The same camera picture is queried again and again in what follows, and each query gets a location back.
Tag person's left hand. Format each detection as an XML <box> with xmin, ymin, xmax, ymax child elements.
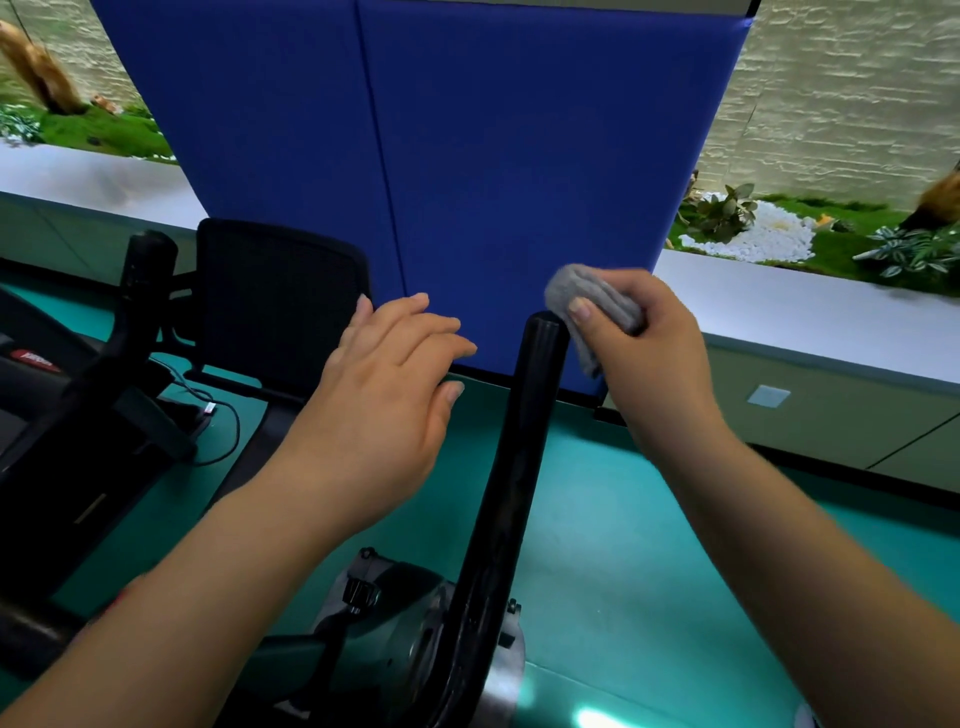
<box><xmin>273</xmin><ymin>292</ymin><xmax>479</xmax><ymax>545</ymax></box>

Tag person's right hand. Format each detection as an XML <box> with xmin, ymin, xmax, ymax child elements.
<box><xmin>567</xmin><ymin>268</ymin><xmax>733</xmax><ymax>466</ymax></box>

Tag grey cleaning cloth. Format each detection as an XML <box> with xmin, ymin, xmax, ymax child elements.
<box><xmin>543</xmin><ymin>263</ymin><xmax>648</xmax><ymax>380</ymax></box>

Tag person's right forearm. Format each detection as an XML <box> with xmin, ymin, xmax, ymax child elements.
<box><xmin>656</xmin><ymin>431</ymin><xmax>960</xmax><ymax>728</ymax></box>

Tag person's left forearm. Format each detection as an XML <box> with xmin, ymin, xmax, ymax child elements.
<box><xmin>0</xmin><ymin>457</ymin><xmax>354</xmax><ymax>728</ymax></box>

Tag long cabinet with grey top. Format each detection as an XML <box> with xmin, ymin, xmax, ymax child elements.
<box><xmin>0</xmin><ymin>142</ymin><xmax>208</xmax><ymax>286</ymax></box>
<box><xmin>603</xmin><ymin>249</ymin><xmax>960</xmax><ymax>493</ymax></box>

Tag black tablet holder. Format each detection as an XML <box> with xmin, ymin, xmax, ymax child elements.
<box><xmin>170</xmin><ymin>217</ymin><xmax>374</xmax><ymax>511</ymax></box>

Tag small leafy green plant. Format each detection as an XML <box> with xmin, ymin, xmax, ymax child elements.
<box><xmin>678</xmin><ymin>182</ymin><xmax>759</xmax><ymax>245</ymax></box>

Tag patch of white pebbles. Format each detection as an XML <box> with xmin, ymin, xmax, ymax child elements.
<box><xmin>678</xmin><ymin>193</ymin><xmax>817</xmax><ymax>264</ymax></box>

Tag green moss mat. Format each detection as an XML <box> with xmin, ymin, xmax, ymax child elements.
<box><xmin>667</xmin><ymin>193</ymin><xmax>960</xmax><ymax>298</ymax></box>
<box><xmin>0</xmin><ymin>74</ymin><xmax>178</xmax><ymax>163</ymax></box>

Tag variegated leaf plant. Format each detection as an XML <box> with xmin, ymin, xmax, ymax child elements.
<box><xmin>853</xmin><ymin>224</ymin><xmax>960</xmax><ymax>280</ymax></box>

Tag black treadmill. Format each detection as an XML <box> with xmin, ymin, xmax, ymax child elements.
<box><xmin>0</xmin><ymin>288</ymin><xmax>204</xmax><ymax>676</ymax></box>

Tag tall thin stemmed fern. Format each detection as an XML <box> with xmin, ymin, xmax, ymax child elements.
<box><xmin>899</xmin><ymin>161</ymin><xmax>960</xmax><ymax>232</ymax></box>

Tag small green garden plants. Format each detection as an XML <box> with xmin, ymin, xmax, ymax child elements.
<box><xmin>0</xmin><ymin>104</ymin><xmax>46</xmax><ymax>145</ymax></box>

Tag brown fuzzy plant stem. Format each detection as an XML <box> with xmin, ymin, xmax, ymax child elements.
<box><xmin>0</xmin><ymin>18</ymin><xmax>88</xmax><ymax>115</ymax></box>

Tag black power cable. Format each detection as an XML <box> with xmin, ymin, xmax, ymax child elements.
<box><xmin>149</xmin><ymin>358</ymin><xmax>243</xmax><ymax>468</ymax></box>

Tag blue wall pad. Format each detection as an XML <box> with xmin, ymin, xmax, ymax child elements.
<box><xmin>89</xmin><ymin>0</ymin><xmax>754</xmax><ymax>399</ymax></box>

